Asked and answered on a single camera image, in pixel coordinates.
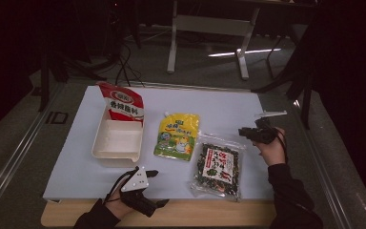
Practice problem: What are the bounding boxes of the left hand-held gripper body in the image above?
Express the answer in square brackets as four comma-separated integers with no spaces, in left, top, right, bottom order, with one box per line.
[120,165,158,219]

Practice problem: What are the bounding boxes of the metal floor rail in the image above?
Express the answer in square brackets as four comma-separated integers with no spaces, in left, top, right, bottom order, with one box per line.
[0,81,65,220]
[292,94,366,229]

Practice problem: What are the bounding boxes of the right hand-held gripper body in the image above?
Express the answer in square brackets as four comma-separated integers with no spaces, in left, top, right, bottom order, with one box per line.
[253,110,288,146]

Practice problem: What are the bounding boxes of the clear bag of dried seaweed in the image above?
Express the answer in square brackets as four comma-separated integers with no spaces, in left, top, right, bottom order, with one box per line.
[189,133,248,203]

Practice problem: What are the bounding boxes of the yellow sauce pouch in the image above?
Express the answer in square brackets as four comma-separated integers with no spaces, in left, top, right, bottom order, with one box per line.
[152,111,201,162]

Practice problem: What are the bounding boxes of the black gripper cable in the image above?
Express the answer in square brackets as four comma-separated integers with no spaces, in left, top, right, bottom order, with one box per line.
[275,128,290,165]
[102,169,138,204]

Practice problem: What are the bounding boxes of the white plastic container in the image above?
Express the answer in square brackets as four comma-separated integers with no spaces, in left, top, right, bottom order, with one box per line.
[91,116,145,168]

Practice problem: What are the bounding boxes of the person's left hand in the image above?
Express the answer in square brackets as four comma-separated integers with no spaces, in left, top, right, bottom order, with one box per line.
[106,190,133,221]

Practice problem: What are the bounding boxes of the white board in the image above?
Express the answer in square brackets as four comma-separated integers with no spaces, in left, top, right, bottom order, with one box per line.
[42,85,275,202]

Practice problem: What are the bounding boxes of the person's right hand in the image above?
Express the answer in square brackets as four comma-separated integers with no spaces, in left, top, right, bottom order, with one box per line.
[253,128,288,167]

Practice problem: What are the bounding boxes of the red seasoning packet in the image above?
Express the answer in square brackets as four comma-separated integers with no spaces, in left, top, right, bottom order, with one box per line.
[96,81,146,127]

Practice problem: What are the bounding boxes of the black metal stand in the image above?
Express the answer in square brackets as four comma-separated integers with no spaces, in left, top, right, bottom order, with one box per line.
[251,28,315,130]
[37,41,108,113]

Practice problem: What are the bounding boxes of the black floor cables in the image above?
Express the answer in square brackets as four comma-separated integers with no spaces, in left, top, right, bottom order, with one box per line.
[113,39,147,89]

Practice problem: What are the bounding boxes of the white metal desk frame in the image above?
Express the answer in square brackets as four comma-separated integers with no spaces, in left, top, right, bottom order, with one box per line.
[166,0,262,81]

